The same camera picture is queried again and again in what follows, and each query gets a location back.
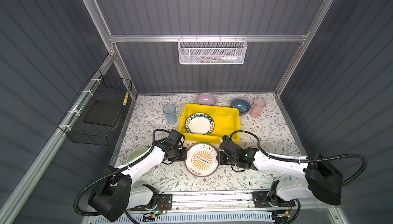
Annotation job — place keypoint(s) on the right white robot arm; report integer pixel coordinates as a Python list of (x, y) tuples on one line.
[(319, 179)]

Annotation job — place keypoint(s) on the white wire mesh basket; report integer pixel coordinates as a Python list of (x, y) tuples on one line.
[(209, 50)]

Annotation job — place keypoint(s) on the floral table mat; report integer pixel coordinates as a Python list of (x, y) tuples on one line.
[(148, 115)]

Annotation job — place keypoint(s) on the white marker in basket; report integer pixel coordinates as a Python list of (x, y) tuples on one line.
[(231, 58)]

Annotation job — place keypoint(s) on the light green bowl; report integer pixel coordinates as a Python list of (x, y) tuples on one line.
[(138, 153)]

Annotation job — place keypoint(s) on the yellow tag on basket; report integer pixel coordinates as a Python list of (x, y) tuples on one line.
[(125, 100)]

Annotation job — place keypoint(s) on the black wire basket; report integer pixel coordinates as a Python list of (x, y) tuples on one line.
[(98, 113)]

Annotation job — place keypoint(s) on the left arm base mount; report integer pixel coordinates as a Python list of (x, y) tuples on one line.
[(160, 202)]

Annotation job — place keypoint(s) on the dark blue bowl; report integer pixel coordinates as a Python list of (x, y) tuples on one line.
[(241, 105)]

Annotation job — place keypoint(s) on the blue plastic cup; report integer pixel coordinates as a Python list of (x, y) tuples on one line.
[(169, 111)]

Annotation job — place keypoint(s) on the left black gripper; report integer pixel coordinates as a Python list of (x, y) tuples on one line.
[(183, 156)]

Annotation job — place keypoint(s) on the purple bowl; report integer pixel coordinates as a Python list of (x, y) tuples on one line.
[(206, 99)]

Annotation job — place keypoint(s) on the pink plastic cup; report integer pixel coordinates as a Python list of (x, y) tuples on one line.
[(257, 107)]

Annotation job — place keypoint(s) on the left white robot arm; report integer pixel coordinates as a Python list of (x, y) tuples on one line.
[(124, 177)]

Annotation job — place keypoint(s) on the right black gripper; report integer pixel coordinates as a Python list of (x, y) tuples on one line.
[(219, 156)]

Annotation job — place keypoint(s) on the green rimmed white plate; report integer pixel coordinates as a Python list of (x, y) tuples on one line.
[(200, 123)]

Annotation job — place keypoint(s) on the aluminium front rail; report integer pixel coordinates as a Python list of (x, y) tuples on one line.
[(208, 201)]

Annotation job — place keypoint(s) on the yellow plastic bin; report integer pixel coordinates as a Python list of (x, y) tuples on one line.
[(226, 120)]

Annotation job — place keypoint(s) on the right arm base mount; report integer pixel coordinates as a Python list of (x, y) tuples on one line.
[(262, 199)]

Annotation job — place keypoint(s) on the orange sunburst plate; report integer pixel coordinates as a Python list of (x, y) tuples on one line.
[(202, 160)]

